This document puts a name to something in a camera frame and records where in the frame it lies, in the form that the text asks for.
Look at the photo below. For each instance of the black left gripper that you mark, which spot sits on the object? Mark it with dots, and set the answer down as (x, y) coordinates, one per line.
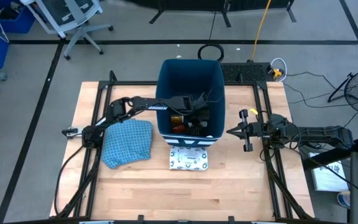
(201, 110)

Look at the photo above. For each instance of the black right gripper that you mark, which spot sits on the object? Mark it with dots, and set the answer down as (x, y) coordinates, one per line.
(256, 130)

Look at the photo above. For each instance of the black rectangular box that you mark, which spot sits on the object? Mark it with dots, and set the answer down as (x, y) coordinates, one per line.
(197, 132)

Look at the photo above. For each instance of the red bottle with white cap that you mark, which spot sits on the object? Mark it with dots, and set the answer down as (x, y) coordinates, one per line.
(179, 129)

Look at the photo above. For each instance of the orange small packet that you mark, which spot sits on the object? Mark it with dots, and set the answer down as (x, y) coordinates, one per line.
(176, 119)

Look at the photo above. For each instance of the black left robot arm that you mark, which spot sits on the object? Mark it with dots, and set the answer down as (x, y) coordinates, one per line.
(157, 107)

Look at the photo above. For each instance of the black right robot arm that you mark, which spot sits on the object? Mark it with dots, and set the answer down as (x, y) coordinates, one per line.
(315, 133)

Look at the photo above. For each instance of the dark blue fabric bin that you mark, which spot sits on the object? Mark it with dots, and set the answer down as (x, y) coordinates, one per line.
(185, 77)

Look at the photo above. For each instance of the yellow tag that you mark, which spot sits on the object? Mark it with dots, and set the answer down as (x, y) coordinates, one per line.
(253, 111)

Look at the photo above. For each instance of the white printed foil pouch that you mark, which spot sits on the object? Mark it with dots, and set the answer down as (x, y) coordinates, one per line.
(188, 158)

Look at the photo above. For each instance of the black perforated floor mat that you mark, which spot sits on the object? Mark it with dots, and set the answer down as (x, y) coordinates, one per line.
(244, 72)

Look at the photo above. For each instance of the yellow plug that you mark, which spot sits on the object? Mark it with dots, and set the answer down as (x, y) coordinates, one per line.
(277, 73)

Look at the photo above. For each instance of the blue patterned folded cloth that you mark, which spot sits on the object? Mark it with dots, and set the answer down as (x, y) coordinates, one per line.
(129, 143)

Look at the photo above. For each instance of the white paper sheet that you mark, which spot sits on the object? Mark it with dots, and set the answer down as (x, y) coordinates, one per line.
(328, 177)

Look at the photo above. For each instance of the black table stand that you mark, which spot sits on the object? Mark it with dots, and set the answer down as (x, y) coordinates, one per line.
(222, 4)

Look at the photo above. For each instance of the black floor fan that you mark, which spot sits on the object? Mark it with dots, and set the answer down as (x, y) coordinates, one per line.
(356, 88)

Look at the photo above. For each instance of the grey office chair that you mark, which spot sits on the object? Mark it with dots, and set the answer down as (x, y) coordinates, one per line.
(70, 14)

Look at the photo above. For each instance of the black metal table frame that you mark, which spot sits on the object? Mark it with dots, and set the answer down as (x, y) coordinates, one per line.
(129, 83)

